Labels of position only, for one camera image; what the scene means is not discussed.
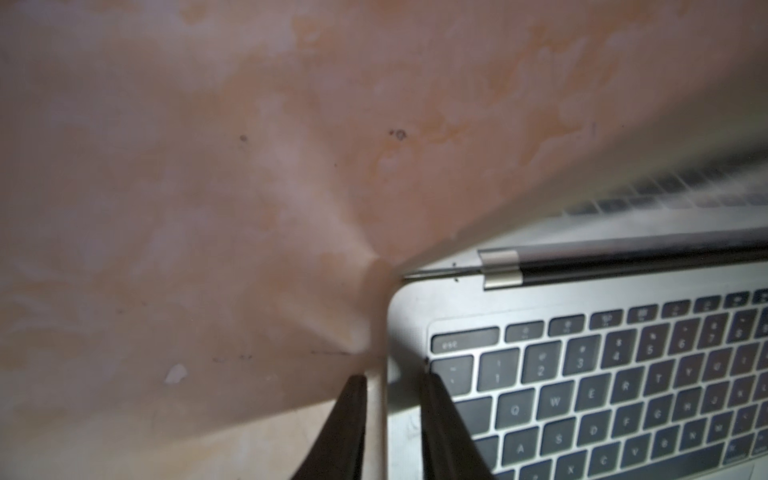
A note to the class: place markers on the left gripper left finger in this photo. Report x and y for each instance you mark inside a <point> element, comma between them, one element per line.
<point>338,451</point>

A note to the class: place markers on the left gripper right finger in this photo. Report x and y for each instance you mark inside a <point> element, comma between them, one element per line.
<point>448,451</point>

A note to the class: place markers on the silver laptop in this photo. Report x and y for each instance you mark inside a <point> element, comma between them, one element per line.
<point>621,338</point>

